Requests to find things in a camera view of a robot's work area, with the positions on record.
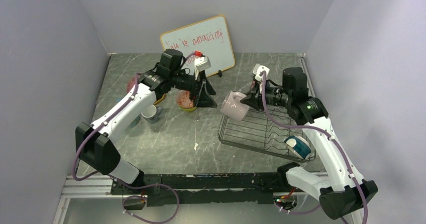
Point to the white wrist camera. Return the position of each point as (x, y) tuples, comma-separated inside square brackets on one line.
[(201, 63), (258, 70)]

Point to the yellow polka-dot plate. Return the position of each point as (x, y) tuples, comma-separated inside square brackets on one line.
[(161, 99)]

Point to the black base bar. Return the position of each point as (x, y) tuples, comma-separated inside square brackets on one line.
[(166, 189)]

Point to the aluminium front frame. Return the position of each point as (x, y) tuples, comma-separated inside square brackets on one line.
[(96, 186)]

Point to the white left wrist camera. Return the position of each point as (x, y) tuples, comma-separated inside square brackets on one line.
[(201, 63)]

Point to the teal white-dot bowl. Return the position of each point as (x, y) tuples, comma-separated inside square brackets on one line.
[(299, 146)]

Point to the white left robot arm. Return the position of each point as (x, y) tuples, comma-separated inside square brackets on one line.
[(95, 141)]

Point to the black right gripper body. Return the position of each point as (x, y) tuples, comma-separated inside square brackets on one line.
[(276, 96)]

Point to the yellow-green bowl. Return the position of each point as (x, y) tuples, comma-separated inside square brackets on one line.
[(187, 109)]

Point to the black wire dish rack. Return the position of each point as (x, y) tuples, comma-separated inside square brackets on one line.
[(257, 133)]

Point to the lilac mug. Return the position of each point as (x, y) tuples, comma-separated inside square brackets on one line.
[(232, 106)]

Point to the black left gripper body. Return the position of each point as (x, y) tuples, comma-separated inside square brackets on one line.
[(186, 82)]

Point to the blue butterfly mug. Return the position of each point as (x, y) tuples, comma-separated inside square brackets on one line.
[(134, 121)]

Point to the pink polka-dot plate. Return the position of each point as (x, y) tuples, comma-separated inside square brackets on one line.
[(131, 84)]

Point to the small grey-blue cup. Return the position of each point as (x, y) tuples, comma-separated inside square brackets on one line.
[(151, 114)]

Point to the aluminium rail at wall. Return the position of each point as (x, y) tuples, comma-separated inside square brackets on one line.
[(301, 60)]

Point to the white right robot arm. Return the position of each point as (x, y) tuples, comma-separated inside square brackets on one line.
[(345, 191)]

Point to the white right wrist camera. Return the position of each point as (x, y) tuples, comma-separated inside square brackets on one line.
[(258, 70)]

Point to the blue zigzag pattern bowl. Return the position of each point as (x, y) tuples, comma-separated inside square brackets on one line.
[(183, 99)]

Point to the yellow-framed whiteboard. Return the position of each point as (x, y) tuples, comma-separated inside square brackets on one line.
[(210, 37)]

